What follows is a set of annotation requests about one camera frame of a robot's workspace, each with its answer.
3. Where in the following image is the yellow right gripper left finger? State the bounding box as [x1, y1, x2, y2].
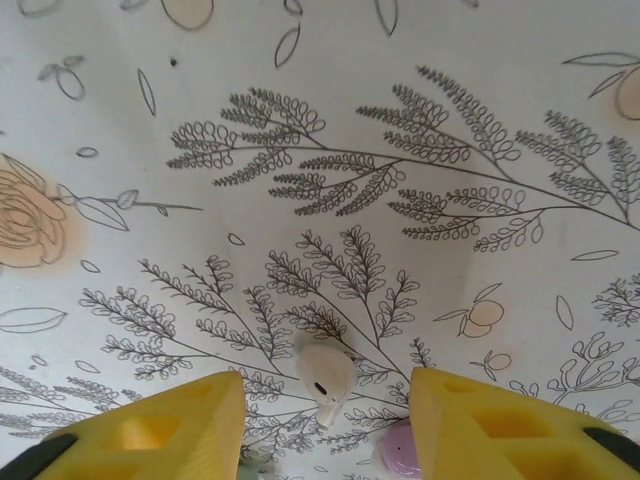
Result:
[0, 370, 247, 480]

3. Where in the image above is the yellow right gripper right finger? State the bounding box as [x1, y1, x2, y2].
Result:
[407, 368, 640, 480]

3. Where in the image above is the white wireless earbud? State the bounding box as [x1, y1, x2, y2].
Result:
[294, 343, 359, 429]

